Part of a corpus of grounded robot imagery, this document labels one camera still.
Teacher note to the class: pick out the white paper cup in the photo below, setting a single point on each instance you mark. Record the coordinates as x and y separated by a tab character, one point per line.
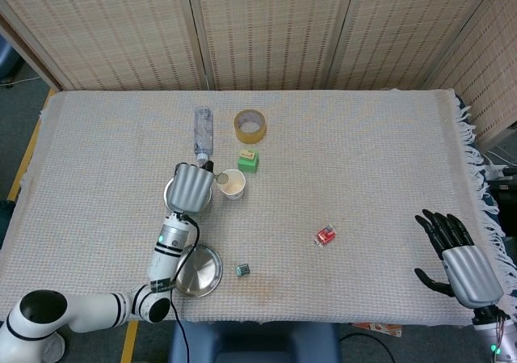
236	193

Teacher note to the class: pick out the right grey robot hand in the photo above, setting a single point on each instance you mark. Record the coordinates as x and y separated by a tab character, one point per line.
468	274

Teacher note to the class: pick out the red snack packet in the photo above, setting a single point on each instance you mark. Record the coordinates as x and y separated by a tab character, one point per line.
325	235

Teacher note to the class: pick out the green cube block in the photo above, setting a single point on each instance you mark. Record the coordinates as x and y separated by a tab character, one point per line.
248	165

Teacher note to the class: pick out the white power strip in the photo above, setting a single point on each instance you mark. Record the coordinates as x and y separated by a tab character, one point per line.
501	171

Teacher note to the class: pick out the white woven tablecloth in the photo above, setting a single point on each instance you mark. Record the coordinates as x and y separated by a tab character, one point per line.
323	177

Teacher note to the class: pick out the orange printed packet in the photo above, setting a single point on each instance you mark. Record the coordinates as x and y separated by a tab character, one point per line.
379	328

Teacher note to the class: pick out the stainless steel plate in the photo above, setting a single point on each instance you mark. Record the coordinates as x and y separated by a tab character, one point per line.
202	272

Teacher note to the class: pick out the blue chair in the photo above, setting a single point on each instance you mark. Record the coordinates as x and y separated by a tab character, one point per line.
7	62

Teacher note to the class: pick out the tan packing tape roll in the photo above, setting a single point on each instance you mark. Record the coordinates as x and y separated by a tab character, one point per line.
251	138

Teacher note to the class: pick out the small teal box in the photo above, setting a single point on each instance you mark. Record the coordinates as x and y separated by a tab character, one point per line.
242	270

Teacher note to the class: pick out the clear plastic water bottle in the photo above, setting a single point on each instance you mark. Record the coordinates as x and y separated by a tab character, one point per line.
203	132

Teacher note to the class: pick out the black box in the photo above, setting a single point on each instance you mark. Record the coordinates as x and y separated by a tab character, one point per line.
508	201

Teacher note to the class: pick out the metal bowl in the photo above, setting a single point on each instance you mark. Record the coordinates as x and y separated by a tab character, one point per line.
208	206

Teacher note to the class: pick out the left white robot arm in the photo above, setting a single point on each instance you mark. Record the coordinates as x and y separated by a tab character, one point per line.
169	241

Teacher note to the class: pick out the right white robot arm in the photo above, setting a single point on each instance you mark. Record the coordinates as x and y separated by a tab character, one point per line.
490	328

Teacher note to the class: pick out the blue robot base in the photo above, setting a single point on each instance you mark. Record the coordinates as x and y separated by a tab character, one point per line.
262	343

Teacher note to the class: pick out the woven bamboo folding screen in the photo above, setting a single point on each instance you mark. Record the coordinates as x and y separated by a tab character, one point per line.
282	27

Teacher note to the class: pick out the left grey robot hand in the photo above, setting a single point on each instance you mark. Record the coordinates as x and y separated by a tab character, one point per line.
190	189

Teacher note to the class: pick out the metal spoon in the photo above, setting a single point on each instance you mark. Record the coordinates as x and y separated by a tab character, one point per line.
222	178

